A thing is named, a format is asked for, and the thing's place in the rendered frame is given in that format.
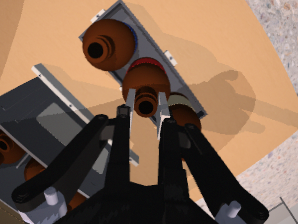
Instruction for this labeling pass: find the grey divided crate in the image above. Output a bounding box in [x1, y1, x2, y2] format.
[0, 77, 111, 214]

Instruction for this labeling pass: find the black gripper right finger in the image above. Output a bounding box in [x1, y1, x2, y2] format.
[156, 92, 269, 224]

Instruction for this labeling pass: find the dark grey rectangular tray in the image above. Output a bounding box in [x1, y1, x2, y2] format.
[89, 0, 208, 119]

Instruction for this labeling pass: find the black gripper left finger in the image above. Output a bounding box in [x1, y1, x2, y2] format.
[11, 88, 136, 224]

